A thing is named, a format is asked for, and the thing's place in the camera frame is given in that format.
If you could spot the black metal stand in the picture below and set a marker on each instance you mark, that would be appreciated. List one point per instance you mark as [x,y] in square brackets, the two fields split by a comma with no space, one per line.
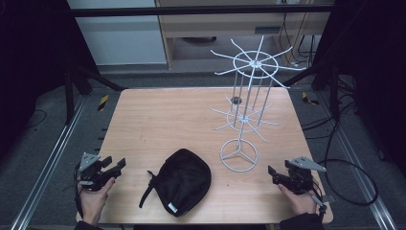
[333,92]
[69,96]

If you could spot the metal floor rail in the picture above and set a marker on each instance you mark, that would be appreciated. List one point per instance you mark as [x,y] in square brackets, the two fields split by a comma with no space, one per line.
[48,166]
[364,185]

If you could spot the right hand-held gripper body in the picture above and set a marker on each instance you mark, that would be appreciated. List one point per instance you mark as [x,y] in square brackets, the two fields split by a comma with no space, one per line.
[300,179]

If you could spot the light wooden desk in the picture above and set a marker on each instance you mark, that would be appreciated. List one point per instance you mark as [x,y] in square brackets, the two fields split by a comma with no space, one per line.
[223,25]

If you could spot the person's left hand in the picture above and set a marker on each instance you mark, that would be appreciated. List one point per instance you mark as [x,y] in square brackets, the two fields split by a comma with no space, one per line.
[92,201]

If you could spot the black cap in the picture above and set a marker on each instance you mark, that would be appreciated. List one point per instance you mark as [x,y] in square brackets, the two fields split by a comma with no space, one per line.
[182,182]

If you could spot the yellow black tape marker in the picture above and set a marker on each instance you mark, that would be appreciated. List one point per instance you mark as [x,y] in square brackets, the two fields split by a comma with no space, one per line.
[309,99]
[103,103]

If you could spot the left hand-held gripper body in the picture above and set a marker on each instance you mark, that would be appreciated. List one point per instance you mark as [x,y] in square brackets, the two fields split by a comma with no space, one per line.
[91,174]

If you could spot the black horizontal frame bar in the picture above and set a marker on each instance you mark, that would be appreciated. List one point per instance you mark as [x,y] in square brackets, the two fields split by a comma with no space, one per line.
[191,11]

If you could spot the person's right hand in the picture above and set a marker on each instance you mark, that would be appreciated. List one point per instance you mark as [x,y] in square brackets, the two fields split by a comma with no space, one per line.
[298,201]

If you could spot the black table grommet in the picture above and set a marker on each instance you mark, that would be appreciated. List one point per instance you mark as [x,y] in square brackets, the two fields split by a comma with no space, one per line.
[236,100]

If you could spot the dark curtain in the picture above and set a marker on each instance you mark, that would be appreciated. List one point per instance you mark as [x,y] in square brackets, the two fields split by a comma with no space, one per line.
[373,64]
[28,64]

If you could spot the white cabinet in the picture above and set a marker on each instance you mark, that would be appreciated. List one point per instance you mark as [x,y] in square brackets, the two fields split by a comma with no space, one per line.
[121,41]

